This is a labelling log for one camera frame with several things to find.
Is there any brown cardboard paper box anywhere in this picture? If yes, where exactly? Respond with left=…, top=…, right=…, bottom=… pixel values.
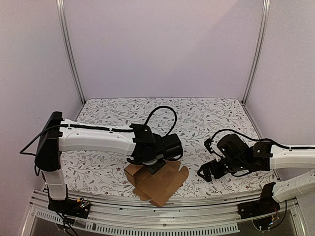
left=124, top=161, right=189, bottom=207

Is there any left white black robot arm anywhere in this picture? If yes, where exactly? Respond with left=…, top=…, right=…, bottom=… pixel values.
left=35, top=112, right=184, bottom=213

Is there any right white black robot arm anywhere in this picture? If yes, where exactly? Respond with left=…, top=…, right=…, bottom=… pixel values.
left=197, top=131, right=315, bottom=214

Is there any floral patterned table mat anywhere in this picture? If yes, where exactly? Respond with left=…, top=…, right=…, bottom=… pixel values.
left=61, top=98, right=277, bottom=198

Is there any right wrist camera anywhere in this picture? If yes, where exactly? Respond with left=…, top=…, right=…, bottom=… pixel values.
left=204, top=138, right=216, bottom=154

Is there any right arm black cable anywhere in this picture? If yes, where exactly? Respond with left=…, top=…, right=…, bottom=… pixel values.
left=208, top=129, right=315, bottom=150

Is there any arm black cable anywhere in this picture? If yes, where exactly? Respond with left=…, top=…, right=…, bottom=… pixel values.
left=145, top=106, right=184, bottom=159
left=208, top=129, right=315, bottom=150

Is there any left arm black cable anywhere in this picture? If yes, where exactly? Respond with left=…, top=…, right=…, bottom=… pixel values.
left=145, top=106, right=184, bottom=159

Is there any aluminium front rail frame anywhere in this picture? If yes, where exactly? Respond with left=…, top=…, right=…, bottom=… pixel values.
left=22, top=190, right=310, bottom=236

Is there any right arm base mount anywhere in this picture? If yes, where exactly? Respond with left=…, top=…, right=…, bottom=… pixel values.
left=237, top=197, right=280, bottom=219

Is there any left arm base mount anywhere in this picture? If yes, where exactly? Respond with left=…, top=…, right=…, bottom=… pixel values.
left=48, top=194, right=91, bottom=219

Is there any right aluminium corner post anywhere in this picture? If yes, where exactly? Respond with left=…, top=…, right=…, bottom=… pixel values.
left=241, top=0, right=271, bottom=106

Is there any aluminium corner post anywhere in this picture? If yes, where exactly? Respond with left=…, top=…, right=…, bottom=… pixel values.
left=241, top=0, right=271, bottom=106
left=56, top=0, right=86, bottom=105

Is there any left aluminium corner post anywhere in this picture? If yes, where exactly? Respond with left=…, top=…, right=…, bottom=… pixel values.
left=56, top=0, right=86, bottom=105

